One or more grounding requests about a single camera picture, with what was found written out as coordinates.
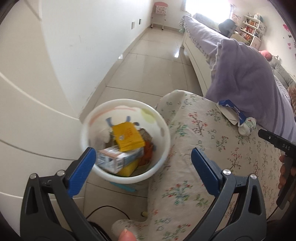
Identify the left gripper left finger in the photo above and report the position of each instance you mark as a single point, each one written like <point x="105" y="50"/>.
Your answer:
<point x="79" y="170"/>

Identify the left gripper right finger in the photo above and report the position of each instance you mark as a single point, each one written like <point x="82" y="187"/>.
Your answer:
<point x="208" y="171"/>

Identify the light blue tissue pack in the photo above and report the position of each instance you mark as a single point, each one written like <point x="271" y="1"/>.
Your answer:
<point x="113" y="160"/>

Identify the yellow green sponge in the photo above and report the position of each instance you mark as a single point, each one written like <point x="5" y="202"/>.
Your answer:
<point x="129" y="169"/>

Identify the yellow pouch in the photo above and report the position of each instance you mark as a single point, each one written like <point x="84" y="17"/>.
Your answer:
<point x="127" y="137"/>

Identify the orange wrapper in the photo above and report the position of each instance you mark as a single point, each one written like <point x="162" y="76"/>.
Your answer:
<point x="148" y="150"/>

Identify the person's right hand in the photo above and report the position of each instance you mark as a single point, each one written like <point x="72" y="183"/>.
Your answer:
<point x="283" y="172"/>

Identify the person's left hand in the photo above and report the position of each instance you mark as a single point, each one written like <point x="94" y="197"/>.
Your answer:
<point x="126" y="235"/>

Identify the white green tube package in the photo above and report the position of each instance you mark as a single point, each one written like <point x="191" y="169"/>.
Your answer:
<point x="247" y="127"/>

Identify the floral bed sheet mattress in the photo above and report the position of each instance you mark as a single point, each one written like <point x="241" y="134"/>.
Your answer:
<point x="180" y="207"/>

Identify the torn blue white box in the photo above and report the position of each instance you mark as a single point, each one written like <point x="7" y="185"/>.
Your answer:
<point x="231" y="112"/>

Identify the grey pillow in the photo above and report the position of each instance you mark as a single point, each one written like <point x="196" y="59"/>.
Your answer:
<point x="283" y="76"/>

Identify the purple blanket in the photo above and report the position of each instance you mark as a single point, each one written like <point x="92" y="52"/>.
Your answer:
<point x="242" y="75"/>

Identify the pink plush toy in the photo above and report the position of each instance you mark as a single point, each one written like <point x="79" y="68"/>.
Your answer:
<point x="267" y="55"/>

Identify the white bookshelf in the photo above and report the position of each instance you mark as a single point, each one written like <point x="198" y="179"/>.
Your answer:
<point x="253" y="31"/>

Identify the dark blue chair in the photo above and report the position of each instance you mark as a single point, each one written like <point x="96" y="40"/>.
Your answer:
<point x="227" y="28"/>

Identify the pink small chair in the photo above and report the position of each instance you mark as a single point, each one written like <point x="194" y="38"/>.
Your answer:
<point x="159" y="8"/>

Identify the white bed frame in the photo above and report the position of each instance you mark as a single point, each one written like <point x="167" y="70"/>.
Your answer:
<point x="199" y="63"/>

